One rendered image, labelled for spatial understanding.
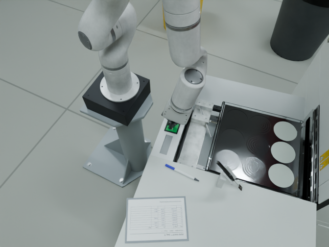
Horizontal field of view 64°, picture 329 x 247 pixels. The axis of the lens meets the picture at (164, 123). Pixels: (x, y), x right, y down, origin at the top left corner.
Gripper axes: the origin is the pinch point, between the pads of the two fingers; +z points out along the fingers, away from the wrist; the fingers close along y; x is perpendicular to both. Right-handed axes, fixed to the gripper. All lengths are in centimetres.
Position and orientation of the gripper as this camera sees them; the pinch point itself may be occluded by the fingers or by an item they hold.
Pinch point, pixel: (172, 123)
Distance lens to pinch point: 109.2
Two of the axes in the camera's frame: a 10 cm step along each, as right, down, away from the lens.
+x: -3.1, 8.1, -5.1
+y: -9.3, -3.6, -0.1
